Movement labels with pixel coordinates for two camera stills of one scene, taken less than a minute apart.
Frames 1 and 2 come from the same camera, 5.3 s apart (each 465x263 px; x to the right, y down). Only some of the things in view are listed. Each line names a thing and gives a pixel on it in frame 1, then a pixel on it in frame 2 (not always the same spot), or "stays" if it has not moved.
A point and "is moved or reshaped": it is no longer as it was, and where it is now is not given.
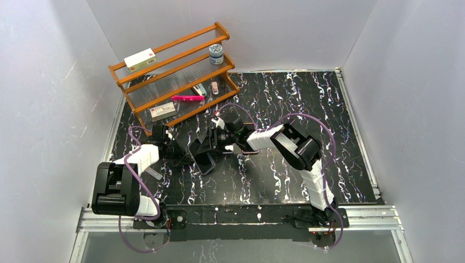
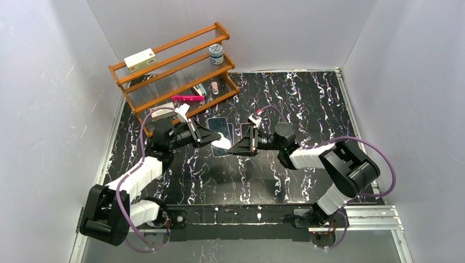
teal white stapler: (199, 90) stays
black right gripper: (212, 140) -> (255, 142)
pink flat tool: (187, 98) stays
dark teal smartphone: (204, 162) is moved or reshaped
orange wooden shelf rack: (189, 75) stays
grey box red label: (163, 112) stays
